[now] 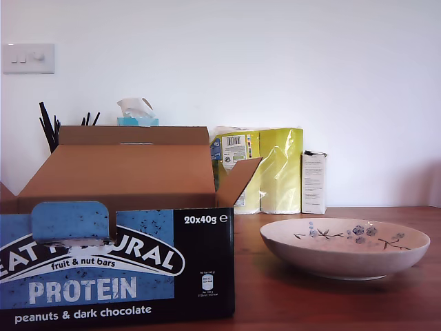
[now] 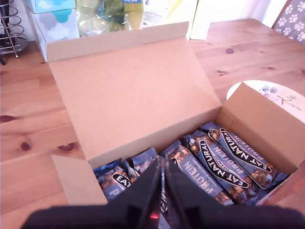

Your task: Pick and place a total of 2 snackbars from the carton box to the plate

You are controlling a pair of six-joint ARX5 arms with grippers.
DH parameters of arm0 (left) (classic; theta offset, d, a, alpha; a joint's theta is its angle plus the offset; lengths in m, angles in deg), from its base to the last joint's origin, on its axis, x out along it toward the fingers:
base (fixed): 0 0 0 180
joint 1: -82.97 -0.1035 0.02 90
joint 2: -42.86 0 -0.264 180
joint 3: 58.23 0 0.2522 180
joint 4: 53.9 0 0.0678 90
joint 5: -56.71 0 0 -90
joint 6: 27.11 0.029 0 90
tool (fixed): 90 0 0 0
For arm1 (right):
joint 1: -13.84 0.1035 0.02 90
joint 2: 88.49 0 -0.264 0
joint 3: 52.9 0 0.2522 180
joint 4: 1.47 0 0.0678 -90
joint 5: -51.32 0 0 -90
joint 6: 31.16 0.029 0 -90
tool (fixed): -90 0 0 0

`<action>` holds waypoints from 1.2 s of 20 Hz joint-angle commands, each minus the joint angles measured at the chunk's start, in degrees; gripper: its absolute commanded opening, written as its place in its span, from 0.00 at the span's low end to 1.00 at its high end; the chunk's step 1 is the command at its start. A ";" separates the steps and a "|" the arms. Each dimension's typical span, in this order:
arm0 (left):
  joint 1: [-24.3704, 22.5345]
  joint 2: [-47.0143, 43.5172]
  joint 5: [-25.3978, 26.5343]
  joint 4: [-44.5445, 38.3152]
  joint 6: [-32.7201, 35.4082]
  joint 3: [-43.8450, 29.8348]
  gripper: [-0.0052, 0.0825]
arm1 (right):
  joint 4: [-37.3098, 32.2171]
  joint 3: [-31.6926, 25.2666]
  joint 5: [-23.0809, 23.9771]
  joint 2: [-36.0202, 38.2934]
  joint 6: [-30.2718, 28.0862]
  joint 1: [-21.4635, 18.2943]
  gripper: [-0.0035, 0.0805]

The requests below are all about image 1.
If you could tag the blue black snackbar carton box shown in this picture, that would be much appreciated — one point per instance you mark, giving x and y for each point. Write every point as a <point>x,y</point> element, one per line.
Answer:
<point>120,269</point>

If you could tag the teal tissue box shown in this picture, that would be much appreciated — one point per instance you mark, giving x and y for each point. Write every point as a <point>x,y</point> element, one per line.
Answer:
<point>138,121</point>

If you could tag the small white carton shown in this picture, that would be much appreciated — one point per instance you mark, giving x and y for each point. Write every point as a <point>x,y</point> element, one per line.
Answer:
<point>313,182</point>

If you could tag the floral ceramic plate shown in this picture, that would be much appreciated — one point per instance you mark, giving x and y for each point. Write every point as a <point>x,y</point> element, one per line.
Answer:
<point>344,262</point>

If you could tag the yellow paper towel pack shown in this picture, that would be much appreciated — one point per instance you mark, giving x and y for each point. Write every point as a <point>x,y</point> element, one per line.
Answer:
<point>282,165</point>

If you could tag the white light switch plate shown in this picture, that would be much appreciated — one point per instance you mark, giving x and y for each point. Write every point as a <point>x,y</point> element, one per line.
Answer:
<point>29,58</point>

